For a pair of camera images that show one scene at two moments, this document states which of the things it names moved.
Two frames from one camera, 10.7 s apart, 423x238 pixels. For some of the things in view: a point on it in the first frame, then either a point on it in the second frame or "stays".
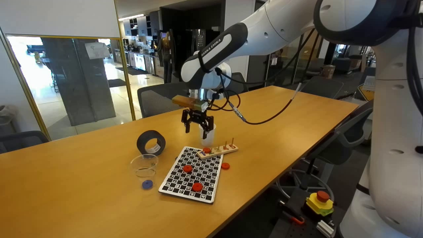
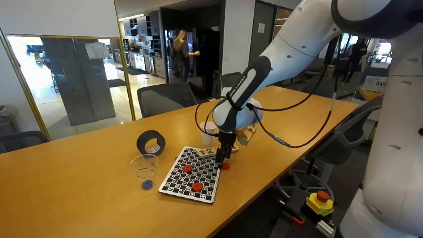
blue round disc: [147, 184] stays
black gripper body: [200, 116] → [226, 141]
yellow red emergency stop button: [320, 202] stays
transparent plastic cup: [145, 165] stays
